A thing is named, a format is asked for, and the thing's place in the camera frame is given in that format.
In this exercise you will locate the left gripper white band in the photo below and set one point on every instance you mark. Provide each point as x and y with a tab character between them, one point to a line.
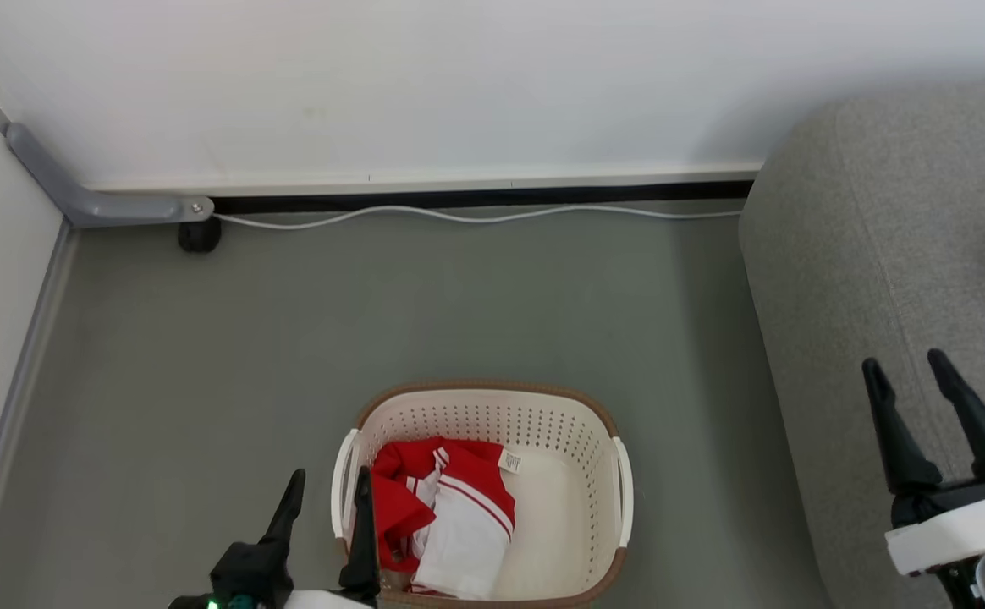
251	575

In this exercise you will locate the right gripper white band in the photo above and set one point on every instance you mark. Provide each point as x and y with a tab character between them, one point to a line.
966	524

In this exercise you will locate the grey fabric sofa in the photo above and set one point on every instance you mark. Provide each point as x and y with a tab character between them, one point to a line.
882	254

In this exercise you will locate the red and white striped garment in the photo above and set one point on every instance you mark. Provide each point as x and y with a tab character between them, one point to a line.
450	516

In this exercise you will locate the beige perforated laundry basket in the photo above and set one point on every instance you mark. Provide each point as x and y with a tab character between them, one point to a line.
560	507

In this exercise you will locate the black round foot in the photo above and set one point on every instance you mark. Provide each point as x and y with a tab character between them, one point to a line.
199	237

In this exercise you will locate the grey floor edge strip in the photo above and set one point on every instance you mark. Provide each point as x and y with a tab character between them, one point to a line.
10	406

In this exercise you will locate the white skirting board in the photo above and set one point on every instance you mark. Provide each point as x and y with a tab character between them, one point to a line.
425	179

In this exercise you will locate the grey metal partition bracket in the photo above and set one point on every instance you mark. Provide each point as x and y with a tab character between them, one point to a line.
103	205

